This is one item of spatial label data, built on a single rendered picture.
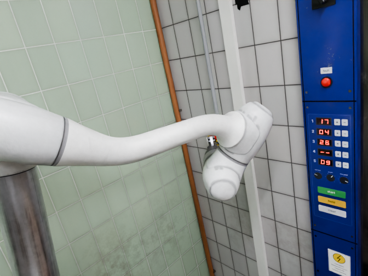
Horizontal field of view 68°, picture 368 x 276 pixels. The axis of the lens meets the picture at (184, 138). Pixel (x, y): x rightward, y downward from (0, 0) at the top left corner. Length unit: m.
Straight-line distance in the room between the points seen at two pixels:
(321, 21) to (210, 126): 0.46
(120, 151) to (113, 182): 0.66
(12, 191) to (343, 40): 0.92
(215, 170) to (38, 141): 0.45
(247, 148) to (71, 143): 0.44
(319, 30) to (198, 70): 0.54
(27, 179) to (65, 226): 0.53
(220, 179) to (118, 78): 0.69
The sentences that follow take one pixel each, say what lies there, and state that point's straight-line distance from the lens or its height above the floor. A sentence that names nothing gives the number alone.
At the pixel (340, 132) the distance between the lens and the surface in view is 0.97.
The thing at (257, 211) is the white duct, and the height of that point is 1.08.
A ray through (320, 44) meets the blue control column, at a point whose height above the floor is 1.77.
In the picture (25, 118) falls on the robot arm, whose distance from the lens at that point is 0.54.
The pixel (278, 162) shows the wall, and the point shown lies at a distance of 1.15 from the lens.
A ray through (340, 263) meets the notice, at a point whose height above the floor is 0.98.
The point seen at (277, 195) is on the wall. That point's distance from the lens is 1.24.
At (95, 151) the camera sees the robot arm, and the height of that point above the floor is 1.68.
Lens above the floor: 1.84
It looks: 18 degrees down
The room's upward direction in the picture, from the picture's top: 12 degrees counter-clockwise
